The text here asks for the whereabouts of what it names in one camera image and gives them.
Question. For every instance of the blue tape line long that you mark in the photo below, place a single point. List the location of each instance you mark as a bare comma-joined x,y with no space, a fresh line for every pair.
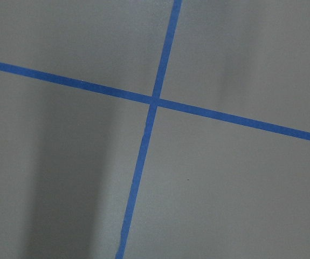
141,98

